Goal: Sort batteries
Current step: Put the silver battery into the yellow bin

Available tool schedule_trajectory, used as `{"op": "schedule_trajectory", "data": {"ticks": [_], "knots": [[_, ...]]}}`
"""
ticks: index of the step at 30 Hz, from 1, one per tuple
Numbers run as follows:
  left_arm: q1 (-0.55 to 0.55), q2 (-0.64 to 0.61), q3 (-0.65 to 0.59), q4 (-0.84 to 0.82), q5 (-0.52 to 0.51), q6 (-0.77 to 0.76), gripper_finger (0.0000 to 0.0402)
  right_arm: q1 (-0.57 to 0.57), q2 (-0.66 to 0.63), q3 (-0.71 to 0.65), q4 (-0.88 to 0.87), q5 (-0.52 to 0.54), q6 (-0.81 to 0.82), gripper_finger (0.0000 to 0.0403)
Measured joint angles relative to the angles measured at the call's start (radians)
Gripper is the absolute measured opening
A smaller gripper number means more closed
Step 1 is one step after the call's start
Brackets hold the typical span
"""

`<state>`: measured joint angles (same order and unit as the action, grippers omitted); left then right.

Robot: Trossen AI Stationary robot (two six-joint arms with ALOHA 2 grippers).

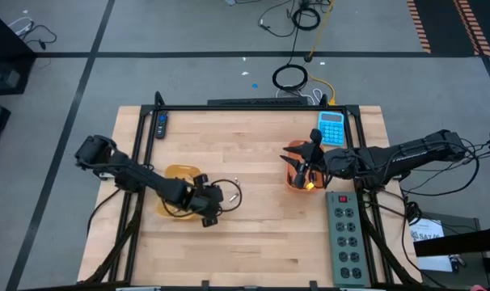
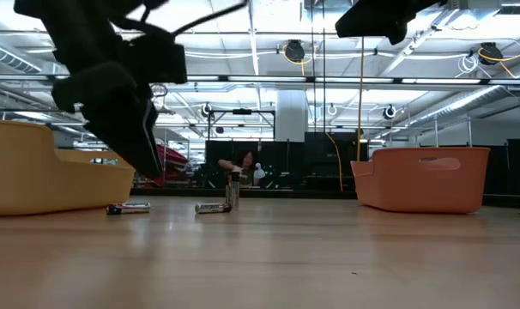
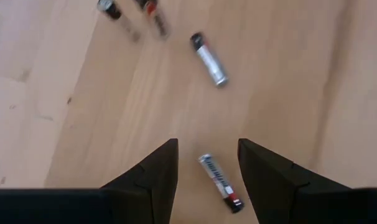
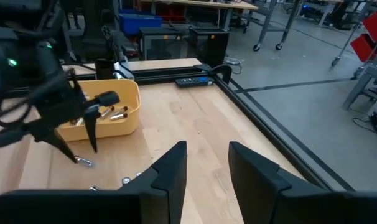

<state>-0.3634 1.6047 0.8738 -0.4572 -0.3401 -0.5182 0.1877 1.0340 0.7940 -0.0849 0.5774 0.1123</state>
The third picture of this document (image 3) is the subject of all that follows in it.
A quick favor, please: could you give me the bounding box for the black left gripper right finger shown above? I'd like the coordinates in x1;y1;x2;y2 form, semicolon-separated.
238;139;351;224

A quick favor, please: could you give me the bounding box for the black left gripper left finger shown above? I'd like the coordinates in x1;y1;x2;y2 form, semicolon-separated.
100;139;179;224

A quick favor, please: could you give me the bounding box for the thick silver black Energizer battery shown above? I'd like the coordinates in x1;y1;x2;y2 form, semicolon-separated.
135;0;171;40

